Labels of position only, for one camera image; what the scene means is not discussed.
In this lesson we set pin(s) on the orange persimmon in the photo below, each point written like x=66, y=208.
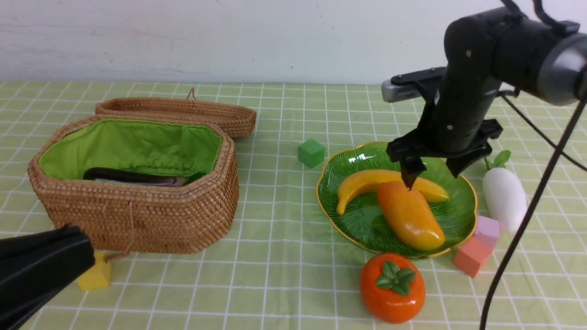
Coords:
x=392, y=288

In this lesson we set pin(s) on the woven wicker basket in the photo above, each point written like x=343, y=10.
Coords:
x=137, y=218

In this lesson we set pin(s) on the yellow banana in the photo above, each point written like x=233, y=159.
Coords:
x=369, y=181

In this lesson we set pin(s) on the green checkered tablecloth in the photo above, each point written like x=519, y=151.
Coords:
x=283, y=266

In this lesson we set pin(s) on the pink cube block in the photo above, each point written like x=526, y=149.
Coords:
x=487, y=231

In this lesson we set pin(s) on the salmon orange cube block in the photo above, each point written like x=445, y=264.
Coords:
x=472, y=256

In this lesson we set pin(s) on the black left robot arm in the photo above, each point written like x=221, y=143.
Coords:
x=35, y=268

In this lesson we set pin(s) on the dark purple eggplant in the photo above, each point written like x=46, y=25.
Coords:
x=99, y=174

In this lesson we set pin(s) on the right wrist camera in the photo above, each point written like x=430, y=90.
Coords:
x=424, y=83

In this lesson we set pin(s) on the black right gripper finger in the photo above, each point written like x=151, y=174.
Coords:
x=457, y=165
x=411, y=168

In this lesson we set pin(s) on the orange yellow mango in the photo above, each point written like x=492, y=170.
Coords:
x=410, y=217

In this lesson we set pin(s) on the green fabric basket lining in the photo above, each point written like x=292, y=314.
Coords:
x=150, y=147

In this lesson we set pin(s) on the woven wicker basket lid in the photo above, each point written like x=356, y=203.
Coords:
x=236, y=121

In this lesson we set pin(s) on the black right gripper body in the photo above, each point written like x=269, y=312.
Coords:
x=454, y=124

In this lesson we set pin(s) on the white radish with leaves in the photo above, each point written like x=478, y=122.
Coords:
x=505, y=196

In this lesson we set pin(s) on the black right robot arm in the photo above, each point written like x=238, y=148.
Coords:
x=544, y=58

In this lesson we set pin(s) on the yellow block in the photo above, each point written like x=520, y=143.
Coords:
x=98, y=276

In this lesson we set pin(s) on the green leaf-shaped plate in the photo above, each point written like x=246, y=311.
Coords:
x=363, y=223

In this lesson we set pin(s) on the green cube block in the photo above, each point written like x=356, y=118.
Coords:
x=311, y=153

